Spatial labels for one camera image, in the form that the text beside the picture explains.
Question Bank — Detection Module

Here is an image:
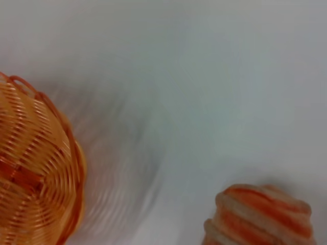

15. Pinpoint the orange striped bread loaf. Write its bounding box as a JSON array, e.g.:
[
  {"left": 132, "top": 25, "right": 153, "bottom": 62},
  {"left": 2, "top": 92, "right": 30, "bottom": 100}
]
[{"left": 203, "top": 183, "right": 318, "bottom": 245}]

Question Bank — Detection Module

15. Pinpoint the orange woven wire basket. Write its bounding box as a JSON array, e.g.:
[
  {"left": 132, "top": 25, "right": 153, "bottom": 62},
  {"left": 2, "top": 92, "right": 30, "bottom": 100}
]
[{"left": 0, "top": 71, "right": 88, "bottom": 245}]

